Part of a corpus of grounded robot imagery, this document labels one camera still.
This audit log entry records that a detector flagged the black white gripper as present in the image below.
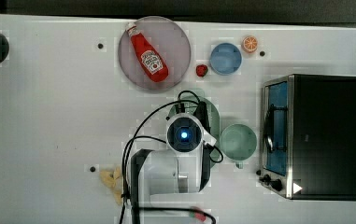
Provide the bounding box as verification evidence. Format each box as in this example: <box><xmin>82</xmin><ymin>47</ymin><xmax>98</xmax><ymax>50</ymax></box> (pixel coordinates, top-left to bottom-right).
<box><xmin>177</xmin><ymin>100</ymin><xmax>217</xmax><ymax>147</ymax></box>

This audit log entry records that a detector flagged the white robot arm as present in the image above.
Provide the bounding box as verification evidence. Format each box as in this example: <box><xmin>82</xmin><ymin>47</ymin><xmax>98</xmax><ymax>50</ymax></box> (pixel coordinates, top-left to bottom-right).
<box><xmin>121</xmin><ymin>100</ymin><xmax>217</xmax><ymax>224</ymax></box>

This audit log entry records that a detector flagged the green plastic cup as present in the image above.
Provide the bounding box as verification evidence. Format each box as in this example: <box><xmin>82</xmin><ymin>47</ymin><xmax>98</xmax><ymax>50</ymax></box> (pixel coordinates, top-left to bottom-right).
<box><xmin>221</xmin><ymin>124</ymin><xmax>257</xmax><ymax>169</ymax></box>

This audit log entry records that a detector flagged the red toy strawberry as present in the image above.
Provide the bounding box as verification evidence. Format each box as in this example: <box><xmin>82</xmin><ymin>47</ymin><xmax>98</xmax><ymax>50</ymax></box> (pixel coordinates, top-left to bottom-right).
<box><xmin>196</xmin><ymin>64</ymin><xmax>208</xmax><ymax>77</ymax></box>

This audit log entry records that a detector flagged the red ketchup bottle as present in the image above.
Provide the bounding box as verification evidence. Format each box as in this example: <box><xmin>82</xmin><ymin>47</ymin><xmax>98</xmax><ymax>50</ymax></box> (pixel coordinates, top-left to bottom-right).
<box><xmin>126</xmin><ymin>22</ymin><xmax>169</xmax><ymax>82</ymax></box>

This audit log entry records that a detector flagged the blue plastic bowl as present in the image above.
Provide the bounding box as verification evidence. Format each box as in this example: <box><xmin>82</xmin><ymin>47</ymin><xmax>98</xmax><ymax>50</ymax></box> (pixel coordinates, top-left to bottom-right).
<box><xmin>209</xmin><ymin>43</ymin><xmax>242</xmax><ymax>76</ymax></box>

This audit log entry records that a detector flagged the yellow peeled banana toy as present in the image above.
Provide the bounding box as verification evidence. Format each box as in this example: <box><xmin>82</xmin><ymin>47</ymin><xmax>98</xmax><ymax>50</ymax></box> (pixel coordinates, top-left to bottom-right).
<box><xmin>100</xmin><ymin>166</ymin><xmax>123</xmax><ymax>206</ymax></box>

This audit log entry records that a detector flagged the pink round plate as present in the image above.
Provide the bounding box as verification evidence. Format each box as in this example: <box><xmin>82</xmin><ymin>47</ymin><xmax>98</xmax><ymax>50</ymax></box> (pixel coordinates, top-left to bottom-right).
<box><xmin>118</xmin><ymin>16</ymin><xmax>192</xmax><ymax>91</ymax></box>

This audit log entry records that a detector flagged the orange slice toy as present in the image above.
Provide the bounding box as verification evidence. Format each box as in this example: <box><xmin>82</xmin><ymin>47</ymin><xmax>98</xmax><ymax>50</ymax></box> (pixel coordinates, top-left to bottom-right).
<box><xmin>241</xmin><ymin>35</ymin><xmax>258</xmax><ymax>53</ymax></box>

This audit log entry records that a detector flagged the silver black toaster oven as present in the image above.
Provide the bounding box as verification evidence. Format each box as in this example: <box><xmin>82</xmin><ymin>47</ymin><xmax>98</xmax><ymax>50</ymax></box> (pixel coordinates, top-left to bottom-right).
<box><xmin>257</xmin><ymin>74</ymin><xmax>356</xmax><ymax>201</ymax></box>

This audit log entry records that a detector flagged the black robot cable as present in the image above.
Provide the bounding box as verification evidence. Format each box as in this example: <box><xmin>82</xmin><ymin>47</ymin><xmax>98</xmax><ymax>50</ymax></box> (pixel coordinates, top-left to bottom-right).
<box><xmin>118</xmin><ymin>90</ymin><xmax>224</xmax><ymax>224</ymax></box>

